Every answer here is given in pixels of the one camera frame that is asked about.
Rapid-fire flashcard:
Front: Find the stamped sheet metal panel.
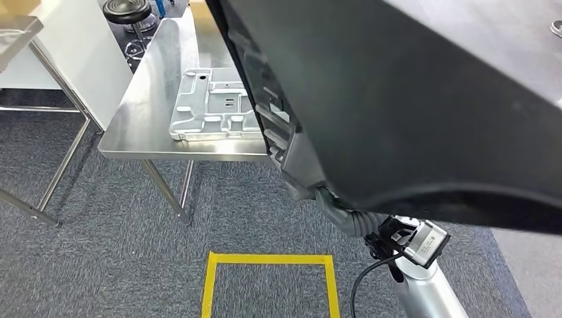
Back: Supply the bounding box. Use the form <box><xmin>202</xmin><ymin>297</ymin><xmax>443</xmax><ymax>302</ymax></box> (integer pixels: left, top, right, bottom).
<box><xmin>168</xmin><ymin>67</ymin><xmax>291</xmax><ymax>142</ymax></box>

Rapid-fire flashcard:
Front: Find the stainless steel table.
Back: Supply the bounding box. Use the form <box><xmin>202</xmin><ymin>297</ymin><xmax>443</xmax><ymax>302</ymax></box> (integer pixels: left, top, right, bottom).
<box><xmin>0</xmin><ymin>15</ymin><xmax>104</xmax><ymax>228</ymax></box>

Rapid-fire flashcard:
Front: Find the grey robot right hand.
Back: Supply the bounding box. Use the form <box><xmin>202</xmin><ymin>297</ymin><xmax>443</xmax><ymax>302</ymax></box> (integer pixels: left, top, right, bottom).
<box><xmin>268</xmin><ymin>131</ymin><xmax>329</xmax><ymax>202</ymax></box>

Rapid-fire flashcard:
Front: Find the black round stool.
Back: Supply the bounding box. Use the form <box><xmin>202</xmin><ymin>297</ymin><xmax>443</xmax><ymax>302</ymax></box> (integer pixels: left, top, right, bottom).
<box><xmin>102</xmin><ymin>0</ymin><xmax>158</xmax><ymax>60</ymax></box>

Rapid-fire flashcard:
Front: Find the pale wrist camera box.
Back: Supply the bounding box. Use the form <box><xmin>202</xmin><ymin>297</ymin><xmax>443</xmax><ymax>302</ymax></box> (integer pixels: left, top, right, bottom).
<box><xmin>378</xmin><ymin>217</ymin><xmax>452</xmax><ymax>270</ymax></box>

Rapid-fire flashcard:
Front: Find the stainless steel workbench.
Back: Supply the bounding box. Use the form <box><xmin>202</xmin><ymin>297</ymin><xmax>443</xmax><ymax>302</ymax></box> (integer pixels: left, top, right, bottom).
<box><xmin>97</xmin><ymin>2</ymin><xmax>275</xmax><ymax>227</ymax></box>

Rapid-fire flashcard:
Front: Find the white cabinet panel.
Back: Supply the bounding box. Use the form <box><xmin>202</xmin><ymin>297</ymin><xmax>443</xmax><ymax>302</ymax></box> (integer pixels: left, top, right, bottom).
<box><xmin>0</xmin><ymin>0</ymin><xmax>134</xmax><ymax>132</ymax></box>

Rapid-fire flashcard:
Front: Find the black plastic frame part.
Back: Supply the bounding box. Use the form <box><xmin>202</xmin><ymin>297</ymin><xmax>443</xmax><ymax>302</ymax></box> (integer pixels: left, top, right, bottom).
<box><xmin>205</xmin><ymin>0</ymin><xmax>562</xmax><ymax>236</ymax></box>

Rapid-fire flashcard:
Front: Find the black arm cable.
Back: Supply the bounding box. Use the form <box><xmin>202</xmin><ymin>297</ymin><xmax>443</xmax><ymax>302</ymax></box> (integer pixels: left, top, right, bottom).
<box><xmin>349</xmin><ymin>252</ymin><xmax>402</xmax><ymax>318</ymax></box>

